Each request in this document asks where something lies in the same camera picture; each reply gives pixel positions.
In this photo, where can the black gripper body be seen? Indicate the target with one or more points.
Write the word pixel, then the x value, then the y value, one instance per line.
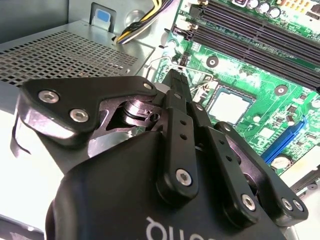
pixel 112 200

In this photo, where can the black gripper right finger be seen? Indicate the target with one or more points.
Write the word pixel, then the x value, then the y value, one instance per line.
pixel 215 155

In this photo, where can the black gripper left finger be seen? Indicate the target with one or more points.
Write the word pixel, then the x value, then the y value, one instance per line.
pixel 100 87

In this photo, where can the silver CPU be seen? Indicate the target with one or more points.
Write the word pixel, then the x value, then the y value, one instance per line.
pixel 231 106

